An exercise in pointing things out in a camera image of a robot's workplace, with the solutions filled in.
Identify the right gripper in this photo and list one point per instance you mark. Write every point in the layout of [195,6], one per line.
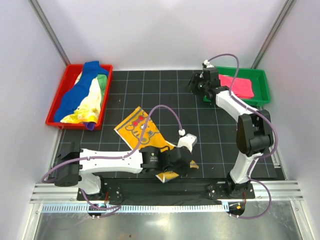
[191,86]

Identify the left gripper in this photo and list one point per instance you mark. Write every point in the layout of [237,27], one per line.
[183,170]

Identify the pink towel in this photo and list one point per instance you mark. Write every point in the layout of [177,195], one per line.
[241,87]

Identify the yellow and blue towel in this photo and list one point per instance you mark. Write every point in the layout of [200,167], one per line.
[139,132]

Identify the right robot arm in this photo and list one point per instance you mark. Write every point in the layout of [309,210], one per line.
[253,135]

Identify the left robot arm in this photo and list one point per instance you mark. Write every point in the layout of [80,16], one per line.
[82,174]

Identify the black grid mat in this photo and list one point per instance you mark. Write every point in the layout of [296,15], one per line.
[164,93]

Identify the green plastic bin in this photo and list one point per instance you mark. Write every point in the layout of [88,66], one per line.
[259,83]

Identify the green towel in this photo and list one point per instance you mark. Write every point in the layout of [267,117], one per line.
[102,81]

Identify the purple towel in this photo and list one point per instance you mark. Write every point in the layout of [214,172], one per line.
[90,125]

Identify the cream towel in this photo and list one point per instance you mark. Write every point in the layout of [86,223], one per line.
[89,108]

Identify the red plastic bin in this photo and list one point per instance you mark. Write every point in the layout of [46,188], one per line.
[106,82]

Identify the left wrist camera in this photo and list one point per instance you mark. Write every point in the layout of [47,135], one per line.
[186,140]

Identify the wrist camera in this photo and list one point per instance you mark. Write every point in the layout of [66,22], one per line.
[186,140]
[206,64]

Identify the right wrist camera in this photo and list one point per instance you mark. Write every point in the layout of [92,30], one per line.
[206,64]

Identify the slotted cable duct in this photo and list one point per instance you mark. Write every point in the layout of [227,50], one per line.
[86,208]

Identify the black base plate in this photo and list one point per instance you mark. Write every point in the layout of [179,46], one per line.
[178,192]

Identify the right aluminium corner post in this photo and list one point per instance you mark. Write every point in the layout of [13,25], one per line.
[280,19]

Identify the aluminium corner post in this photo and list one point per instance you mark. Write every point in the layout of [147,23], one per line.
[49,30]
[280,19]

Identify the aluminium frame rail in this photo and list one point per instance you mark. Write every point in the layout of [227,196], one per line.
[280,190]

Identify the left aluminium corner post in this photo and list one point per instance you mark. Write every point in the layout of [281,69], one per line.
[49,30]

